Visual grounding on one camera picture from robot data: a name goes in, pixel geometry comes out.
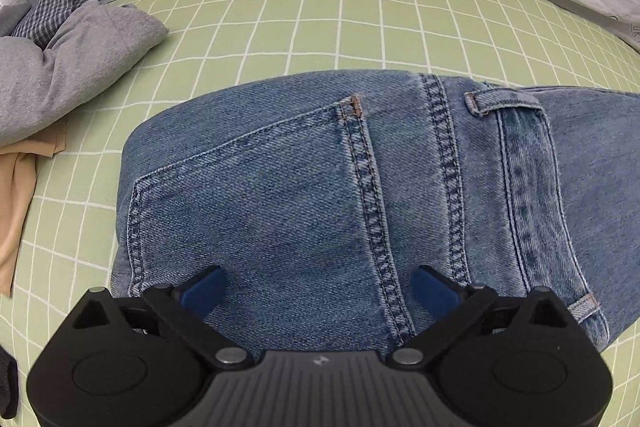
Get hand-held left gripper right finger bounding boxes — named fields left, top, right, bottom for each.
left=391, top=265, right=575, bottom=369

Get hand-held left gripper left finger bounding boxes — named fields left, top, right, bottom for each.
left=66, top=265, right=254, bottom=370

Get blue denim jeans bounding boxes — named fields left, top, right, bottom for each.
left=111, top=70, right=640, bottom=359

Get beige garment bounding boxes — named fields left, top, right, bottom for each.
left=0, top=119, right=68, bottom=295

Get dark grey cloth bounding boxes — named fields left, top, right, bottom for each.
left=0, top=347, right=20, bottom=427

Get grey sweatshirt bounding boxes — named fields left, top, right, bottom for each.
left=0, top=0, right=170, bottom=144

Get green grid bed sheet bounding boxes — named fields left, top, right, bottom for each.
left=0, top=0, right=640, bottom=427

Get blue checked shirt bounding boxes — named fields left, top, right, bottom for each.
left=11, top=0, right=95, bottom=46

